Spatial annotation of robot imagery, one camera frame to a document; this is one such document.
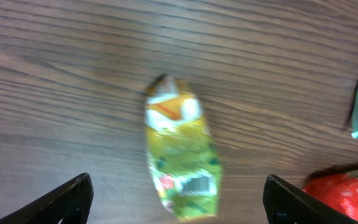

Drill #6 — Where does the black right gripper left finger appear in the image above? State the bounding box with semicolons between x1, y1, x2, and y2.
0;173;94;224

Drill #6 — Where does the orange noodle package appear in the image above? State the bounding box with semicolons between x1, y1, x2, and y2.
303;170;358;221

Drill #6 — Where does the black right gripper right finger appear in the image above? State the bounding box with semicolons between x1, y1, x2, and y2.
263;174;358;224

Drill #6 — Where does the green snack pouch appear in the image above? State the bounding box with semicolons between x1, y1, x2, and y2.
145;75;223;222

